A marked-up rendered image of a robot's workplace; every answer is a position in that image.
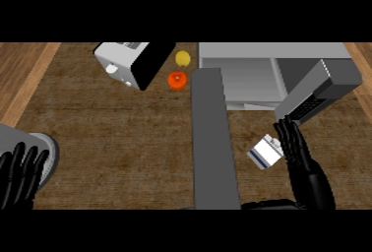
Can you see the grey microwave door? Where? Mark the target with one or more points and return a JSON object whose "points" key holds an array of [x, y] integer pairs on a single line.
{"points": [[214, 141]]}

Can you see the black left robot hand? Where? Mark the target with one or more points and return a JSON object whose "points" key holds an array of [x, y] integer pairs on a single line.
{"points": [[20, 177]]}

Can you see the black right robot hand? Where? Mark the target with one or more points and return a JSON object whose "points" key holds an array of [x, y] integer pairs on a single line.
{"points": [[311, 183]]}

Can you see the white and black toaster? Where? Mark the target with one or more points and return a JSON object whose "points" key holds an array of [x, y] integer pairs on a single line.
{"points": [[122, 65]]}

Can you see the yellow lemon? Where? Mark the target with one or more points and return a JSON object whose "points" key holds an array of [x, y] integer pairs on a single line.
{"points": [[183, 58]]}

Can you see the orange fruit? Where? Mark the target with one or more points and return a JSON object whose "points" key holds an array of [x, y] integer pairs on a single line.
{"points": [[178, 81]]}

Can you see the grey microwave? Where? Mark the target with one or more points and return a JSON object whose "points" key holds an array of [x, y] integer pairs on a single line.
{"points": [[252, 82]]}

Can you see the white blue-striped milk carton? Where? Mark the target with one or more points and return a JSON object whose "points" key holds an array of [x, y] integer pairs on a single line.
{"points": [[265, 153]]}

